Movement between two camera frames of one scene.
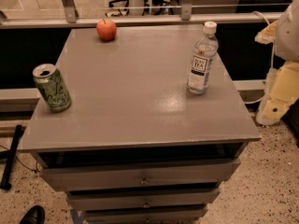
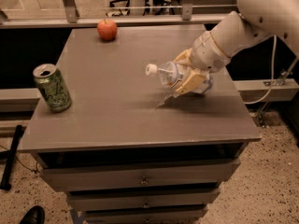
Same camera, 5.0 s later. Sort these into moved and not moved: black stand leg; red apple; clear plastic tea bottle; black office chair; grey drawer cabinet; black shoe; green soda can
Moved: clear plastic tea bottle
Not moved: black office chair; grey drawer cabinet; red apple; black stand leg; black shoe; green soda can
